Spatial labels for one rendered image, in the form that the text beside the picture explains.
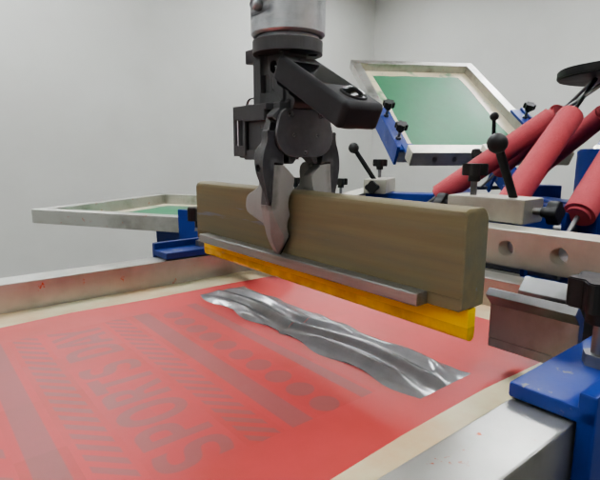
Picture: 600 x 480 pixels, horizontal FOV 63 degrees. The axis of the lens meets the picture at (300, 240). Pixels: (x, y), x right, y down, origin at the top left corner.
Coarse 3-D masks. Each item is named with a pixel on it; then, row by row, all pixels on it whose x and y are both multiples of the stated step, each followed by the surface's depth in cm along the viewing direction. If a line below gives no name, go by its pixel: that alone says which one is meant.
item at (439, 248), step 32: (224, 192) 60; (320, 192) 48; (224, 224) 60; (256, 224) 55; (288, 224) 50; (320, 224) 46; (352, 224) 43; (384, 224) 40; (416, 224) 38; (448, 224) 35; (480, 224) 35; (320, 256) 47; (352, 256) 43; (384, 256) 40; (416, 256) 38; (448, 256) 36; (480, 256) 36; (416, 288) 38; (448, 288) 36; (480, 288) 37
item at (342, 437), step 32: (352, 320) 55; (384, 320) 55; (480, 320) 55; (448, 352) 46; (480, 352) 46; (480, 384) 40; (320, 416) 35; (352, 416) 35; (384, 416) 35; (416, 416) 35; (256, 448) 31; (288, 448) 31; (320, 448) 31; (352, 448) 31
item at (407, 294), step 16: (208, 240) 61; (224, 240) 58; (256, 256) 53; (272, 256) 51; (288, 256) 50; (304, 272) 47; (320, 272) 45; (336, 272) 43; (352, 272) 43; (368, 288) 41; (384, 288) 39; (400, 288) 38; (416, 304) 37
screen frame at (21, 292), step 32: (192, 256) 72; (0, 288) 57; (32, 288) 59; (64, 288) 61; (96, 288) 64; (128, 288) 66; (512, 288) 58; (512, 416) 28; (544, 416) 28; (448, 448) 25; (480, 448) 25; (512, 448) 25; (544, 448) 26
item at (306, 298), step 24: (216, 288) 68; (264, 288) 68; (288, 288) 68; (72, 312) 58; (96, 312) 58; (120, 312) 58; (144, 312) 58; (336, 312) 58; (0, 336) 50; (24, 336) 50
